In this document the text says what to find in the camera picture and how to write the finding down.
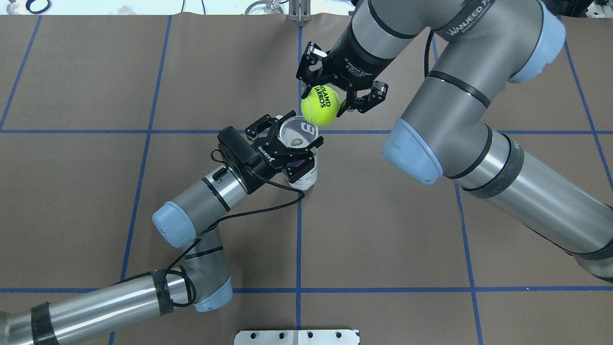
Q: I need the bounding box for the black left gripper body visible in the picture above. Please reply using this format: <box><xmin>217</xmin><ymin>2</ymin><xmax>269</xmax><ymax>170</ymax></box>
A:
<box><xmin>251</xmin><ymin>139</ymin><xmax>300</xmax><ymax>183</ymax></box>

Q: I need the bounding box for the aluminium frame post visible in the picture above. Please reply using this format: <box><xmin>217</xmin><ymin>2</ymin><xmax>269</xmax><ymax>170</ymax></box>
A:
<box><xmin>288</xmin><ymin>0</ymin><xmax>312</xmax><ymax>24</ymax></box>

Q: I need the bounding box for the clear tennis ball tube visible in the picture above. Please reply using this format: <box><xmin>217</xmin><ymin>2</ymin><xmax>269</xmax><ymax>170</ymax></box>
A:
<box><xmin>279</xmin><ymin>116</ymin><xmax>319</xmax><ymax>191</ymax></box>

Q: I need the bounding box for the Roland Garros tennis ball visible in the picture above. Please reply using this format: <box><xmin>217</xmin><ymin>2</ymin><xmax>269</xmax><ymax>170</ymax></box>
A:
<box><xmin>301</xmin><ymin>85</ymin><xmax>340</xmax><ymax>127</ymax></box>

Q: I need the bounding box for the brown paper table mat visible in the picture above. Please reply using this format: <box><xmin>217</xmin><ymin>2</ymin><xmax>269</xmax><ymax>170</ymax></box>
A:
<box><xmin>0</xmin><ymin>13</ymin><xmax>612</xmax><ymax>345</ymax></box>

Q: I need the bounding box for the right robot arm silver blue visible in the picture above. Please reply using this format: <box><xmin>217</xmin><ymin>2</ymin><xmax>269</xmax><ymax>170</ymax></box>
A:
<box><xmin>296</xmin><ymin>0</ymin><xmax>613</xmax><ymax>282</ymax></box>

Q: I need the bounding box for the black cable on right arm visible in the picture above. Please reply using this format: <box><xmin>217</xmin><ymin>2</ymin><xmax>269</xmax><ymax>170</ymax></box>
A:
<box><xmin>424</xmin><ymin>29</ymin><xmax>436</xmax><ymax>80</ymax></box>

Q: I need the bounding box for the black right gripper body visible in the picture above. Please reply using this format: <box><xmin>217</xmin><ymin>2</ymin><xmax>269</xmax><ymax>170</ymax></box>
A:
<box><xmin>322</xmin><ymin>46</ymin><xmax>384</xmax><ymax>91</ymax></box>

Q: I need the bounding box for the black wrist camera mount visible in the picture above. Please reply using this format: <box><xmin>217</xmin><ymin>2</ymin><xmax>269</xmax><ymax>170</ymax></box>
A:
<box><xmin>217</xmin><ymin>126</ymin><xmax>262</xmax><ymax>189</ymax></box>

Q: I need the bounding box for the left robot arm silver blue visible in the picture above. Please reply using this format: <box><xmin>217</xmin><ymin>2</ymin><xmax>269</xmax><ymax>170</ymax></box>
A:
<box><xmin>1</xmin><ymin>111</ymin><xmax>323</xmax><ymax>345</ymax></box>

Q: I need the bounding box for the blue tape roll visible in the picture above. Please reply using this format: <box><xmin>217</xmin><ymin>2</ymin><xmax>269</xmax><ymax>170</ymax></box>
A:
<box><xmin>25</xmin><ymin>0</ymin><xmax>53</xmax><ymax>15</ymax></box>

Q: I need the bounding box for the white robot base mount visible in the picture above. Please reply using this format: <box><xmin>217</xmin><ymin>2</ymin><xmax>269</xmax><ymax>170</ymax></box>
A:
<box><xmin>234</xmin><ymin>329</ymin><xmax>361</xmax><ymax>345</ymax></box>

